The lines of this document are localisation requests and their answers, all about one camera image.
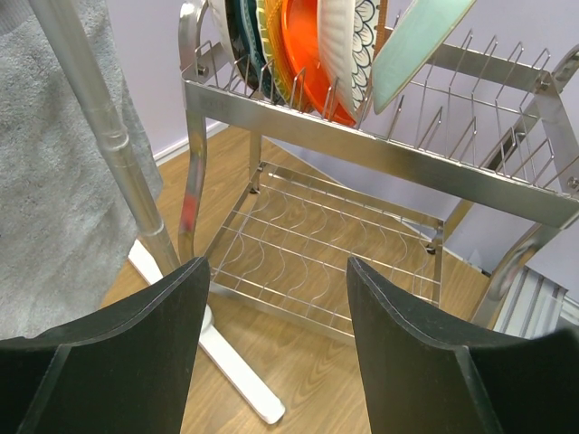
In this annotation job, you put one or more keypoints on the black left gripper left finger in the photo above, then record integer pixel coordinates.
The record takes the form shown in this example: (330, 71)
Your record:
(125, 368)

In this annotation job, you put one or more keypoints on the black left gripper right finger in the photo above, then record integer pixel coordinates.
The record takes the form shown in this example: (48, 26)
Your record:
(427, 371)

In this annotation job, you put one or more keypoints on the light blue divided tray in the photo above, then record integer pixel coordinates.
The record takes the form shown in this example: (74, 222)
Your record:
(420, 32)

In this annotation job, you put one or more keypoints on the brown rim floral plate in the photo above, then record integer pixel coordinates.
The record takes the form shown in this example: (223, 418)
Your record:
(349, 33)

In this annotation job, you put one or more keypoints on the large floral ceramic plate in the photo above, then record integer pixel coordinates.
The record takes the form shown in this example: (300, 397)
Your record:
(225, 21)

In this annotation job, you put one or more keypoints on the orange plastic plate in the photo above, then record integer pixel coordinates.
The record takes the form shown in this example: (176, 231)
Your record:
(300, 35)

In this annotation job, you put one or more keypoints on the teal scalloped plate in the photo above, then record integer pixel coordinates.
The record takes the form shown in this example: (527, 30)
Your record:
(248, 28)

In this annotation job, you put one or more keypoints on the woven bamboo plate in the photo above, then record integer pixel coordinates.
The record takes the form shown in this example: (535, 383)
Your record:
(268, 15)

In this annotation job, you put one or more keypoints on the metal dish rack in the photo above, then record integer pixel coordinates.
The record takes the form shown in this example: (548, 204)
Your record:
(470, 132)

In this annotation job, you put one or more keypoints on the grey panda towel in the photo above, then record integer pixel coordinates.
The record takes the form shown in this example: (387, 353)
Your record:
(66, 229)

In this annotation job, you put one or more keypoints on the white clothes rack frame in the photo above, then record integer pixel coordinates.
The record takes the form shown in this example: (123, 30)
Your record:
(64, 31)

